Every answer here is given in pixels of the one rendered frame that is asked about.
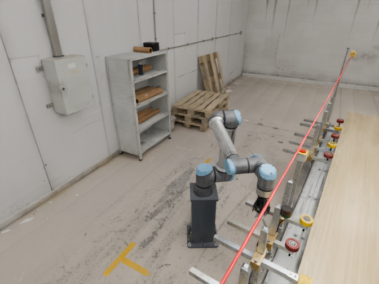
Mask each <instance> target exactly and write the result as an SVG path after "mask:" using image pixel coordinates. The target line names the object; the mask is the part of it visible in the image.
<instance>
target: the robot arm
mask: <svg viewBox="0 0 379 284"><path fill-rule="evenodd" d="M240 124H241V114H240V112H239V111H238V110H219V111H216V112H214V113H213V114H212V115H211V116H210V117H209V119H208V125H209V127H210V128H211V129H212V130H213V132H214V135H215V137H216V139H217V142H218V144H219V147H220V152H219V160H218V162H217V163H216V165H215V166H212V165H210V164H209V163H202V164H199V165H198V166H197V168H196V184H195V186H194V188H193V192H194V194H195V195H197V196H199V197H210V196H211V195H212V194H213V192H214V188H213V186H212V183H218V182H225V181H232V180H233V179H234V176H235V175H236V174H250V173H255V175H256V177H257V178H258V180H257V187H256V191H255V192H256V194H257V196H258V198H257V200H256V201H255V203H254V205H253V210H255V213H256V215H255V218H256V217H259V215H260V213H261V211H262V209H263V208H264V206H265V204H266V202H267V200H268V199H269V197H270V195H271V194H272V192H273V189H274V185H275V179H276V175H277V170H276V168H275V167H274V166H273V165H270V164H267V162H266V161H265V159H264V158H263V157H262V156H261V155H259V154H253V155H251V156H250V157H249V158H240V156H239V155H238V153H237V151H236V149H235V147H234V143H235V137H236V130H237V127H238V125H240ZM270 207H271V206H270V204H269V205H268V207H267V208H266V210H265V213H264V214H263V216H262V217H261V219H260V221H262V219H264V218H265V217H266V215H267V214H268V213H269V212H270ZM254 208H255V209H254ZM253 210H252V212H253Z"/></svg>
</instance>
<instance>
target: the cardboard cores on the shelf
mask: <svg viewBox="0 0 379 284"><path fill-rule="evenodd" d="M151 69H152V66H151V65H150V64H149V65H146V64H144V65H143V72H145V71H148V70H151ZM138 73H139V69H138V66H137V67H134V68H133V75H135V74H138ZM161 93H163V89H162V88H161V87H160V86H158V87H156V88H155V87H154V86H152V87H149V86H146V87H143V88H140V89H138V90H135V98H136V103H137V104H138V103H140V102H142V101H145V100H147V99H150V98H152V97H154V96H157V95H159V94H161ZM159 112H160V110H159V108H157V109H155V110H153V107H152V106H151V107H149V108H147V109H145V110H142V111H140V112H138V113H137V114H138V124H140V123H142V122H144V121H146V120H147V119H149V118H151V117H153V116H154V115H156V114H157V113H159Z"/></svg>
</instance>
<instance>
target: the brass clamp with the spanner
mask: <svg viewBox="0 0 379 284"><path fill-rule="evenodd" d="M278 235H279V234H278V232H276V234H275V236H272V235H270V234H268V239H270V241H271V242H270V243H268V242H267V244H266V247H267V249H268V250H271V249H272V247H273V244H274V240H275V239H276V237H277V236H278Z"/></svg>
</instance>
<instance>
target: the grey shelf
mask: <svg viewBox="0 0 379 284"><path fill-rule="evenodd" d="M138 61H142V64H143V65H144V64H146V65H149V64H150V65H151V66H152V69H151V70H148V71H145V72H143V75H141V76H140V75H139V73H138V74H135V75H133V68H134V67H137V66H138ZM105 62H106V66H107V73H108V80H109V87H110V92H111V99H112V106H113V113H114V120H115V124H116V131H117V138H118V146H119V150H120V154H123V153H122V152H121V151H124V152H128V153H131V154H134V155H136V156H139V161H141V160H142V153H144V152H145V151H146V150H147V149H148V148H150V147H152V146H154V145H155V144H157V143H158V142H159V141H161V140H162V139H163V138H165V137H166V136H168V135H169V139H171V127H170V98H169V70H168V51H163V50H159V51H155V52H152V53H151V54H150V53H143V52H134V51H132V52H127V53H123V54H117V55H112V56H106V57H105ZM166 75H167V79H166ZM149 83H150V84H149ZM146 86H149V87H152V86H154V87H155V88H156V87H158V86H160V87H161V88H162V89H163V93H161V94H159V95H157V96H154V97H152V98H150V99H147V100H145V101H142V102H140V103H138V104H137V103H136V98H135V90H138V89H140V88H143V87H146ZM167 88H168V91H167ZM131 96H132V97H131ZM132 101H133V102H132ZM151 105H152V107H153V110H155V109H157V108H159V110H160V112H159V113H157V114H156V115H154V116H153V117H151V118H149V119H147V120H146V121H144V122H142V123H140V124H138V114H137V113H138V112H140V111H142V110H145V109H147V108H149V107H151ZM168 115H169V117H168Z"/></svg>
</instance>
